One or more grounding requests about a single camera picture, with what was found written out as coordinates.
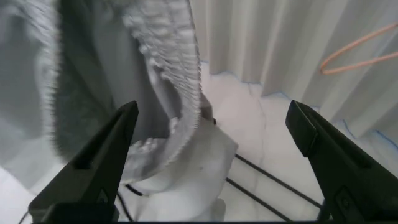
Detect black clothes rack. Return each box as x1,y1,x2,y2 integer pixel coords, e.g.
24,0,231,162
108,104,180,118
225,153,331,222

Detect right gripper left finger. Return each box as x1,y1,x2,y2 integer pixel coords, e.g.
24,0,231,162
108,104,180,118
27,100,140,222

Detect pale grey shorts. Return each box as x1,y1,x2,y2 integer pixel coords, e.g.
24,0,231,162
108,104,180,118
0,0,239,222

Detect pink clothes hanger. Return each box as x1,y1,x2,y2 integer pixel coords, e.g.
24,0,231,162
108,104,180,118
319,22,398,75

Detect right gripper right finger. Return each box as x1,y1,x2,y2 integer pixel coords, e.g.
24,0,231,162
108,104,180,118
285,99,398,222

